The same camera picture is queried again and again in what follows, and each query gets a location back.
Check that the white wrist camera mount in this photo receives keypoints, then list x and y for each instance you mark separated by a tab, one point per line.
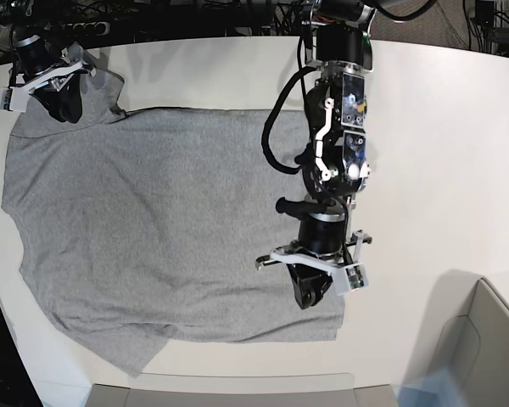
344	267
38	58

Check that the black power strip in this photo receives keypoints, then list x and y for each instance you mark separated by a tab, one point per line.
95	28

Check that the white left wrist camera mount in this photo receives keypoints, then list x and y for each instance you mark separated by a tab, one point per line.
344	267

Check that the grey T-shirt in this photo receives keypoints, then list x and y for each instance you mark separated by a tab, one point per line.
143	227

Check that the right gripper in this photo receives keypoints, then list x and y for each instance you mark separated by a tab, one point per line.
56	88

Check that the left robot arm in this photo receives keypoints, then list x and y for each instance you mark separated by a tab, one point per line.
333	165

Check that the grey bin right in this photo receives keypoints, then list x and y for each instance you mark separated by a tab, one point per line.
470	362

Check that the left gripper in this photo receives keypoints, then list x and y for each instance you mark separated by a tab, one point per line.
324	230

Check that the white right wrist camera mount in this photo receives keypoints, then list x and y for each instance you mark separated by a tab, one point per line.
38	58

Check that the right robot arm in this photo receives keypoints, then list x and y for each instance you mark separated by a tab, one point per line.
30	22

